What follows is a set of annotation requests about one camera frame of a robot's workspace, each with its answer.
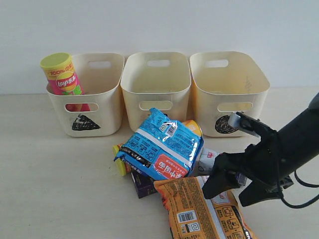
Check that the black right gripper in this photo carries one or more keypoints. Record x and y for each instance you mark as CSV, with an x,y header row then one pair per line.
x,y
267,164

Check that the white blue milk carton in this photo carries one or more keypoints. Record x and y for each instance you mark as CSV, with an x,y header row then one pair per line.
x,y
206,163

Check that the orange noodle packet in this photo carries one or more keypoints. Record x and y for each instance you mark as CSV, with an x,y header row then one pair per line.
x,y
191,216

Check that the blue noodle packet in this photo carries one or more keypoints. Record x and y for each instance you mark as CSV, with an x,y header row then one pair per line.
x,y
162,148

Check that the purple small box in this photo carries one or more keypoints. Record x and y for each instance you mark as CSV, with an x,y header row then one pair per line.
x,y
144,185

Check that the pink Lay's chips can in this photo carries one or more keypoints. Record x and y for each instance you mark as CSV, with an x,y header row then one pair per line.
x,y
61,75

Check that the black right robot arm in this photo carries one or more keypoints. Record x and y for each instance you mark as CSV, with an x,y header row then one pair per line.
x,y
305,131

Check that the cream bin circle mark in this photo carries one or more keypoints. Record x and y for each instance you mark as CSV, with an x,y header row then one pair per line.
x,y
223,83

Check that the cream bin square mark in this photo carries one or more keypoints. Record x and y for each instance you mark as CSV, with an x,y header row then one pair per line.
x,y
159,80

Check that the cream bin triangle mark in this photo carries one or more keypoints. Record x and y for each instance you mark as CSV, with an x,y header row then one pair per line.
x,y
99,111

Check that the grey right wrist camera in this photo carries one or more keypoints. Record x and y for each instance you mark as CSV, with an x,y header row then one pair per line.
x,y
250,125

